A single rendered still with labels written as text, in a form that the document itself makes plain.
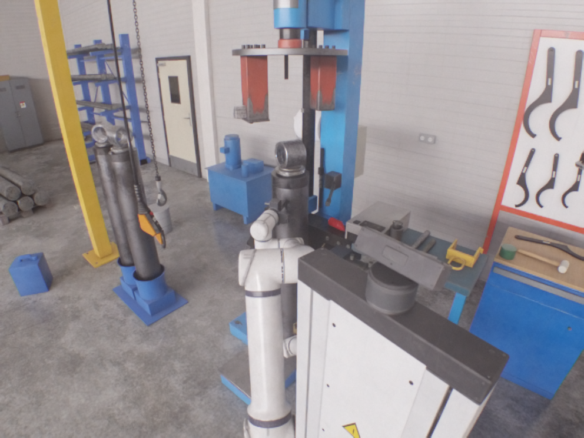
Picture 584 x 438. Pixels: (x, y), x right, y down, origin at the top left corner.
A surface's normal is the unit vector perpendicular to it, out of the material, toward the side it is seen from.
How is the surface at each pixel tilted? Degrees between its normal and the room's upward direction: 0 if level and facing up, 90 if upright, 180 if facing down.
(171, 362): 0
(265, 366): 62
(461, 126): 90
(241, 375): 0
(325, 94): 90
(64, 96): 90
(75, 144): 90
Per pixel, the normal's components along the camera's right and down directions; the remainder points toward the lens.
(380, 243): -0.68, -0.18
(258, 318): -0.22, -0.01
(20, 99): 0.76, 0.29
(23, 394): 0.00, -0.89
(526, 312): -0.65, 0.34
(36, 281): 0.37, 0.42
